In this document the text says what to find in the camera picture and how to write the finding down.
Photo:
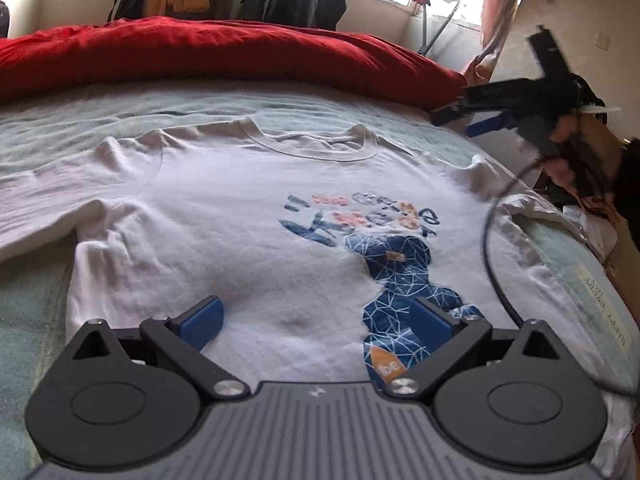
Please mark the pink curtain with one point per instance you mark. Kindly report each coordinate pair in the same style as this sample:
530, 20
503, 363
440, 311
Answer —
500, 10

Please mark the person's right hand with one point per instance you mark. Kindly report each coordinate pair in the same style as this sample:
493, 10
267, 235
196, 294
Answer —
562, 130

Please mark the white plastic bag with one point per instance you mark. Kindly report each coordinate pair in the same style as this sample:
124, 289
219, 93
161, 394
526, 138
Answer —
590, 230

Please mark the white printed t-shirt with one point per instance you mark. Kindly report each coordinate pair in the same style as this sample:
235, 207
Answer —
225, 210

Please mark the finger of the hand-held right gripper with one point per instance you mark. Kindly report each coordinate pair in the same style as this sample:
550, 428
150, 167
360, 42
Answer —
500, 92
490, 124

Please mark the black backpack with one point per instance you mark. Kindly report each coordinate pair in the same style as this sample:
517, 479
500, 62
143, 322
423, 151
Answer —
4, 20

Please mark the wall switch plate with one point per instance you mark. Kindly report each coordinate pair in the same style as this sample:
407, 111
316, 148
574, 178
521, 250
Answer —
602, 42

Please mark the metal drying rack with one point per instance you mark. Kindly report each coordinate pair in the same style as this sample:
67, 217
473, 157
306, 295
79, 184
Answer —
435, 10

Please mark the pale green bed sheet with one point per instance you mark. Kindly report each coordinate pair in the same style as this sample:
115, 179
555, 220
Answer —
30, 310

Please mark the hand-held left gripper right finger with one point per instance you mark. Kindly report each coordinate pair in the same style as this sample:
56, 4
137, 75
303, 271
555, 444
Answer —
430, 322

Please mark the red duvet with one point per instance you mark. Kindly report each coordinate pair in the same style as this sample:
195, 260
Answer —
225, 55

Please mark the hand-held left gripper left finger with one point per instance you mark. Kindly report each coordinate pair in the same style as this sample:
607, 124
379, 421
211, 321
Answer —
202, 322

